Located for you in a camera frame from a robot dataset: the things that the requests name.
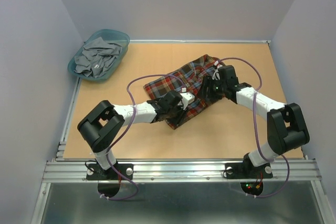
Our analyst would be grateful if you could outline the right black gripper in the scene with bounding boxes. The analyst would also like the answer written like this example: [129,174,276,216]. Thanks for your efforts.
[195,76,226,99]

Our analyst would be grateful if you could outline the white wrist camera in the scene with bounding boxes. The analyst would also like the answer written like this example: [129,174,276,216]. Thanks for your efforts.
[212,60,223,80]
[180,88,195,110]

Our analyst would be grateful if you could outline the aluminium front rail frame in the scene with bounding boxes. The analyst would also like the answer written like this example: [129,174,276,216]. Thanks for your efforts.
[30,77,329,224]

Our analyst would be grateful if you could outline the teal plastic basket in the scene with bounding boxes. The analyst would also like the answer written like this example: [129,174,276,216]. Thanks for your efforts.
[68,29,130,82]

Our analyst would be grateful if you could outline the grey long sleeve shirt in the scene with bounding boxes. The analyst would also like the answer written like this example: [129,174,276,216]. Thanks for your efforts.
[74,37,123,79]

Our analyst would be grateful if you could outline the plaid long sleeve shirt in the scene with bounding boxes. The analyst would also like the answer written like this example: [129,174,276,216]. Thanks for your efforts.
[143,55,218,130]

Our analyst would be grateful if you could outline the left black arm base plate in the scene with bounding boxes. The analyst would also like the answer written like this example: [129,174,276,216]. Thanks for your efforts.
[85,163,133,181]

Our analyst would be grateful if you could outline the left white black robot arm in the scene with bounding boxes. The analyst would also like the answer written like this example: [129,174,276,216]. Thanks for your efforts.
[77,90,195,180]

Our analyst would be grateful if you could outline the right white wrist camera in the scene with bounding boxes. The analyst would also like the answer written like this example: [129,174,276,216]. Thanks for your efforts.
[212,60,223,80]

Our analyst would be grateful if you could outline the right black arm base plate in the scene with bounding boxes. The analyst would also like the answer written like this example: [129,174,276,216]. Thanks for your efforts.
[223,162,273,179]

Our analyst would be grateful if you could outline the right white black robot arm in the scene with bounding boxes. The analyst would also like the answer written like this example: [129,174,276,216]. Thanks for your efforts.
[197,65,310,178]

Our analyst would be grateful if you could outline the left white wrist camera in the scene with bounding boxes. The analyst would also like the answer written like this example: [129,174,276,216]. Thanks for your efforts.
[180,88,195,110]

